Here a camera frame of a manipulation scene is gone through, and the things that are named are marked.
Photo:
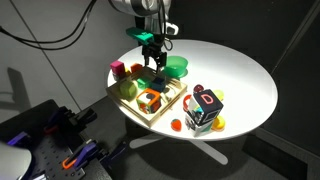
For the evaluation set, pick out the yellow-green toy piece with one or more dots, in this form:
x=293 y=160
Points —
x=127 y=89

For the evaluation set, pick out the pink block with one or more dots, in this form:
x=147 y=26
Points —
x=117 y=67

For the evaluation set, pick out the black white patterned cube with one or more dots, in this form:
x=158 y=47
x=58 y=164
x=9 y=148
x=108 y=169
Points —
x=207 y=101

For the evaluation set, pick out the green block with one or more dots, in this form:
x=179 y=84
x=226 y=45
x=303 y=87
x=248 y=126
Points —
x=143 y=82

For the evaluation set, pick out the blue block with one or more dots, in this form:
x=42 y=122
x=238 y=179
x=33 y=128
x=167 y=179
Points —
x=158 y=84

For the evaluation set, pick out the green bowl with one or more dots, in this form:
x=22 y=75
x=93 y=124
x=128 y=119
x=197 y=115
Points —
x=175 y=66

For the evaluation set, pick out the wooden box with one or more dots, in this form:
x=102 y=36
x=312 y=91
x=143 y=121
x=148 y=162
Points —
x=150 y=118

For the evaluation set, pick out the white table base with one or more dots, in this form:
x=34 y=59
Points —
x=206 y=150

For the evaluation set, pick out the dark red ball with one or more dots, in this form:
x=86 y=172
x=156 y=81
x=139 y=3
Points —
x=198 y=88

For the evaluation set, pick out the orange strawberry toy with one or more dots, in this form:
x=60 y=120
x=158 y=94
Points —
x=176 y=124

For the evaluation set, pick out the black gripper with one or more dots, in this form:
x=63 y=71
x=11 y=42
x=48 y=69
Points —
x=153 y=50

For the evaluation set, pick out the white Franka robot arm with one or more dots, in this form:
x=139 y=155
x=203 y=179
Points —
x=146 y=10

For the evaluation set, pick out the orange block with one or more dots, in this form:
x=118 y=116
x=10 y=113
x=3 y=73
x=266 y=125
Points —
x=136 y=68

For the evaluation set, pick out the grey pegboard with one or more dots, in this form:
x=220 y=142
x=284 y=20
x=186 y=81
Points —
x=50 y=157

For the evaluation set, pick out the black spring clamp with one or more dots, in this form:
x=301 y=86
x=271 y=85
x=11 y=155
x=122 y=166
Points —
x=85 y=116

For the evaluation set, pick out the orange yellow toy fruit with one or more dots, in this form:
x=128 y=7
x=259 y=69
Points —
x=218 y=123

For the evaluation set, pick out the yellow round toy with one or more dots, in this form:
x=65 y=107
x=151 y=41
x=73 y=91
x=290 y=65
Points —
x=219 y=94

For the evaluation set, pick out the purple spring clamp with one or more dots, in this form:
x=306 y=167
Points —
x=18 y=138

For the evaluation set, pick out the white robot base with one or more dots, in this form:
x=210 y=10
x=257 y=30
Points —
x=13 y=163

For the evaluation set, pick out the colourful activity cube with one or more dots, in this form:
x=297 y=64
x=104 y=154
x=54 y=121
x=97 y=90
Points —
x=149 y=101

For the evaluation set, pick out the red orange round toy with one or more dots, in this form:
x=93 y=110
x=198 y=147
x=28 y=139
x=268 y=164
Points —
x=185 y=102

